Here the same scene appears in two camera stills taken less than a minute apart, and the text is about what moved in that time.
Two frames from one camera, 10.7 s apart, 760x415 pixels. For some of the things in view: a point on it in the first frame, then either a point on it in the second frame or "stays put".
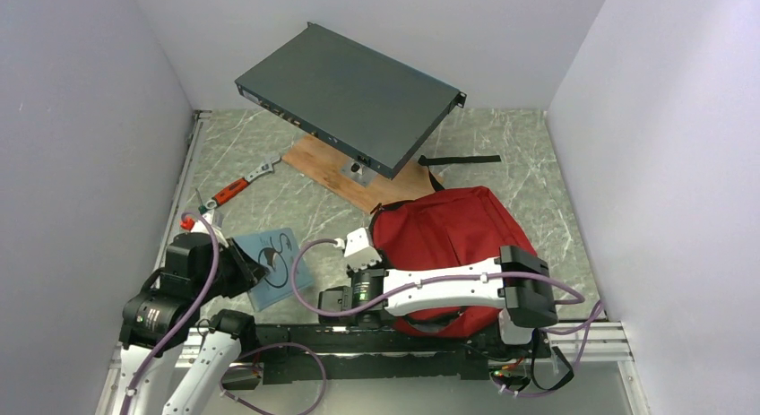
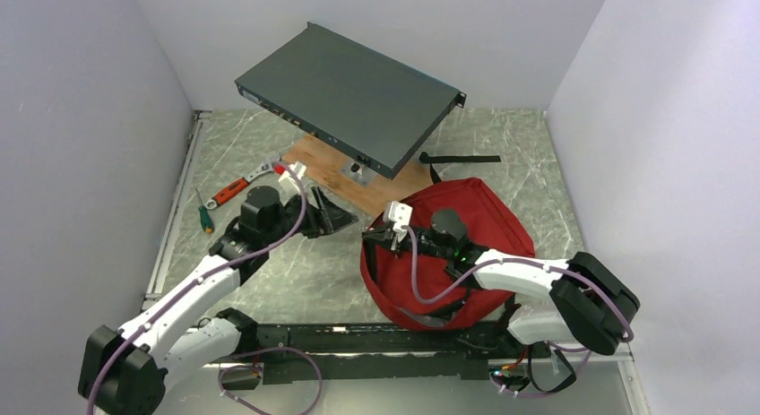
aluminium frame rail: (165, 246) stays put
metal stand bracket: (363, 175) stays put
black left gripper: (249, 272) → (336, 217)
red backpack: (441, 229) stays put
